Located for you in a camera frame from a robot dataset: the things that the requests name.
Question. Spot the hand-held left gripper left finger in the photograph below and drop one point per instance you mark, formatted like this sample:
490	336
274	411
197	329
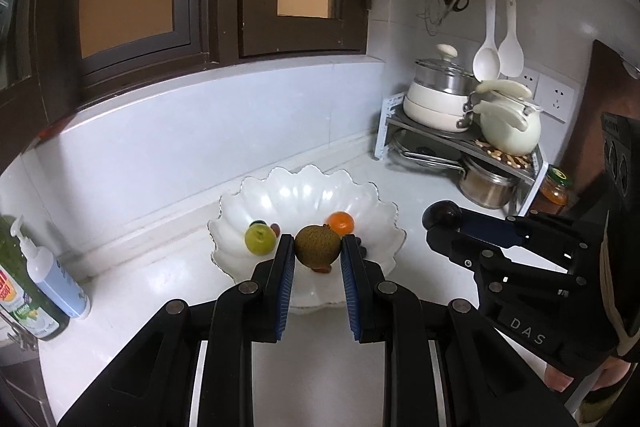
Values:
285	287

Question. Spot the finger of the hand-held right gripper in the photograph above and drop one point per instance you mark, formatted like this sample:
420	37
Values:
492	229
450	244

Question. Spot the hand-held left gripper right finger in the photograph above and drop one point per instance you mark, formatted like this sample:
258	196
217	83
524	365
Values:
352	292

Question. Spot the dark purple plum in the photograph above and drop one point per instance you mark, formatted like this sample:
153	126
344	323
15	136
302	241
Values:
442	214

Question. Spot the small yellow-brown fruit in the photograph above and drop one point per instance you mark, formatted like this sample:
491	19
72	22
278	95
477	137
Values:
318	247

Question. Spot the green apple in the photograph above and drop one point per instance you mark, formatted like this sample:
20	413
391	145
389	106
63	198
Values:
259	241

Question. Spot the orange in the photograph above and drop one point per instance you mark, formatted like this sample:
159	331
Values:
341	223

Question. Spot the white scalloped bowl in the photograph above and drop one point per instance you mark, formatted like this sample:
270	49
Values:
300	197

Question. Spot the person's right forearm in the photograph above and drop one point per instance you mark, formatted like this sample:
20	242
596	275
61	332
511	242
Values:
616	374

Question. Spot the person's right hand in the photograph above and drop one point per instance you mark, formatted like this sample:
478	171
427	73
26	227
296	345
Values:
557	379

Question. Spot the steel pot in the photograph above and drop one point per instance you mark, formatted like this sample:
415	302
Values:
487	189

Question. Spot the grey corner shelf rack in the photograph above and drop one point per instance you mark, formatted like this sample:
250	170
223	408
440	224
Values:
530	192

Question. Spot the glass jar of sauce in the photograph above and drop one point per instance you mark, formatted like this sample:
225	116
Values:
554	194

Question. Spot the patterned trivet mat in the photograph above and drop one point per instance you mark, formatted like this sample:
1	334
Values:
502	157

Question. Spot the steel rimmed pot lid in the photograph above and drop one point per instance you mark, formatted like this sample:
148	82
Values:
425	152

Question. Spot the cream kettle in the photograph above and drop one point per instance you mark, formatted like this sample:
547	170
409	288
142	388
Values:
510	132

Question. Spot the cream cooking pot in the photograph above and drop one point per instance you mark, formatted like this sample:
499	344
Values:
432	107

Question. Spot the steel steamer with lid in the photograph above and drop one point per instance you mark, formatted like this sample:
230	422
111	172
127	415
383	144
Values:
442	79

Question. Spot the white rice spoon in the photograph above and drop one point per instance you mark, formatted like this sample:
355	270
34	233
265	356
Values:
511	57
486	62

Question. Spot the dark brown cutting board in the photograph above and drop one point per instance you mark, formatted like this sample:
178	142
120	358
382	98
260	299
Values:
600	92

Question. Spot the white pump soap bottle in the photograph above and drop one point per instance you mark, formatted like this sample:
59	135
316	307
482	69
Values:
55	282

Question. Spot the black scissors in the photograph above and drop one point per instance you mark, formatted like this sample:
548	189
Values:
456	1

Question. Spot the green dish soap bottle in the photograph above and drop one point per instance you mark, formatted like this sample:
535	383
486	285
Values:
25	302

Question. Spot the open brown window sash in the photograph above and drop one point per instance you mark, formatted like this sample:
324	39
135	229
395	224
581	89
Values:
30	57

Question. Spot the white wall socket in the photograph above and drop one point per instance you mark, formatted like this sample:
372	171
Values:
556	99
529	82

